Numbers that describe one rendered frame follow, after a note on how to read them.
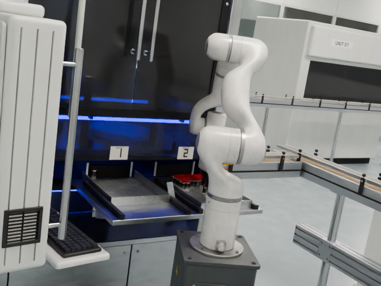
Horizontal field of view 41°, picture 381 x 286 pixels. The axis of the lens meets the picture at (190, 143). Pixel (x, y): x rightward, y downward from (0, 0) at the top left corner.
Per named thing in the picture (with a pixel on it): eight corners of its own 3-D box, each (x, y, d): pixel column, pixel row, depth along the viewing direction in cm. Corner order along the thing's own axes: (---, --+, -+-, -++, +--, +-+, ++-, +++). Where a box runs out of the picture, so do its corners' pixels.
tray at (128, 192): (80, 179, 224) (81, 171, 223) (134, 177, 238) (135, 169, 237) (110, 206, 196) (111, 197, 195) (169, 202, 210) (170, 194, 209)
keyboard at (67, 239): (17, 214, 194) (17, 208, 193) (51, 210, 203) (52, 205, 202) (63, 259, 164) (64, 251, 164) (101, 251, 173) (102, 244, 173)
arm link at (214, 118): (202, 142, 218) (223, 144, 219) (206, 112, 216) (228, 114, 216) (200, 138, 226) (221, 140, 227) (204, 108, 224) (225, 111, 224)
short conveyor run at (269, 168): (203, 181, 261) (208, 151, 258) (188, 172, 274) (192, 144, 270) (301, 177, 297) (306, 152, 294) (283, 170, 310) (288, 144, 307)
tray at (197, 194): (161, 184, 233) (162, 177, 232) (208, 183, 246) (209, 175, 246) (200, 211, 205) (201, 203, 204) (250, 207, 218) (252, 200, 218)
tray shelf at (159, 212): (69, 183, 222) (70, 179, 221) (203, 179, 259) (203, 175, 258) (111, 225, 182) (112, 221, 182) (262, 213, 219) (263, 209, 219)
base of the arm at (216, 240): (248, 261, 170) (258, 209, 166) (193, 256, 167) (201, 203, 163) (236, 238, 188) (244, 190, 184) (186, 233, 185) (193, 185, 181)
